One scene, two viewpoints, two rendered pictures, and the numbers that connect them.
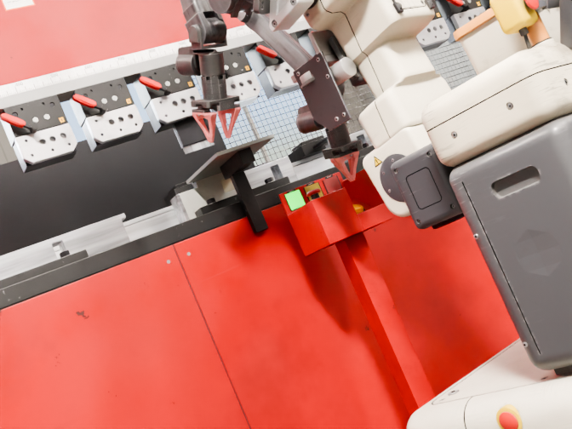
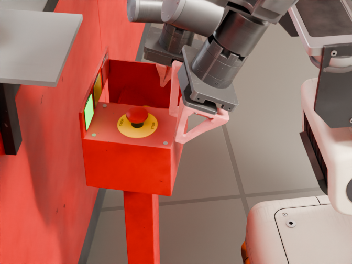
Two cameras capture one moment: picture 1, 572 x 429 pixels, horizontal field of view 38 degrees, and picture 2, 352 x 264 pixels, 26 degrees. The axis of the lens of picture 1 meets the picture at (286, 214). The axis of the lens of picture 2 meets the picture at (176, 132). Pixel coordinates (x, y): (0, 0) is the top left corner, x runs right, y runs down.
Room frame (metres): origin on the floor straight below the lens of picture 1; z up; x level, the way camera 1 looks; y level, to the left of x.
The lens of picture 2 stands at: (1.47, 0.71, 1.68)
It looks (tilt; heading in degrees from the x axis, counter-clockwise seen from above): 42 degrees down; 306
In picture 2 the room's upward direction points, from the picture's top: straight up
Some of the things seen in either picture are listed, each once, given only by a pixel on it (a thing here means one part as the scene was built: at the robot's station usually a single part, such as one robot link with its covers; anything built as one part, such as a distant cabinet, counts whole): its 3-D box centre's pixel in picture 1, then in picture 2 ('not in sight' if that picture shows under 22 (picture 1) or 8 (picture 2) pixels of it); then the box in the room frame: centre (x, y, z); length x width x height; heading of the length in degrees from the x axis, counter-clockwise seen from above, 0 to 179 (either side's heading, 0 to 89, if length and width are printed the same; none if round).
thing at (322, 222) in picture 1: (334, 206); (138, 119); (2.15, -0.13, 0.75); 0.20 x 0.16 x 0.18; 116
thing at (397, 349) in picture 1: (390, 333); (143, 245); (2.15, -0.13, 0.39); 0.06 x 0.06 x 0.54; 26
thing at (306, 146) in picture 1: (318, 142); not in sight; (2.78, -0.20, 1.01); 0.26 x 0.12 x 0.05; 28
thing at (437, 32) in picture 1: (420, 25); not in sight; (2.86, -0.70, 1.26); 0.15 x 0.09 x 0.17; 118
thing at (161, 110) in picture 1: (169, 96); not in sight; (2.39, 0.18, 1.26); 0.15 x 0.09 x 0.17; 118
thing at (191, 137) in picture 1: (193, 134); not in sight; (2.40, 0.16, 1.13); 0.10 x 0.02 x 0.10; 118
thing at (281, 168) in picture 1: (237, 191); not in sight; (2.43, 0.11, 0.92); 0.39 x 0.06 x 0.10; 118
